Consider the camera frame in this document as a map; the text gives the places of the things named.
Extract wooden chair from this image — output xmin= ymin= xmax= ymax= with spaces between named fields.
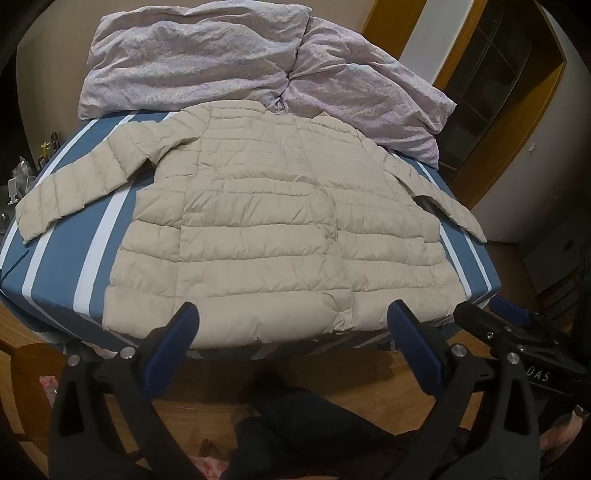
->
xmin=531 ymin=258 xmax=591 ymax=334

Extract white plastic object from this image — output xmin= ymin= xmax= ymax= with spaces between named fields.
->
xmin=6 ymin=178 xmax=29 ymax=205

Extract beige puffer jacket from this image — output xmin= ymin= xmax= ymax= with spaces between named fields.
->
xmin=15 ymin=100 xmax=489 ymax=344

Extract lilac floral duvet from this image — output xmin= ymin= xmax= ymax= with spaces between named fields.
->
xmin=76 ymin=4 xmax=458 ymax=168

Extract person's dark pants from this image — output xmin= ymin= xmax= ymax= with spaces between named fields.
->
xmin=228 ymin=387 xmax=419 ymax=480

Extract blue white striped bed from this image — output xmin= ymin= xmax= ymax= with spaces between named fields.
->
xmin=0 ymin=111 xmax=502 ymax=361

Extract person's right hand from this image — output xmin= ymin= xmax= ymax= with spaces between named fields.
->
xmin=539 ymin=405 xmax=586 ymax=470

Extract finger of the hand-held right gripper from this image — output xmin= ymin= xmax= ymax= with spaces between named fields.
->
xmin=454 ymin=302 xmax=583 ymax=376
xmin=489 ymin=295 xmax=574 ymax=343

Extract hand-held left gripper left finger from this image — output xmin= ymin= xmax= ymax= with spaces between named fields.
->
xmin=48 ymin=302 xmax=204 ymax=480

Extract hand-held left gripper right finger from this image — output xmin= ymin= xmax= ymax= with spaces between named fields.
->
xmin=387 ymin=300 xmax=543 ymax=480

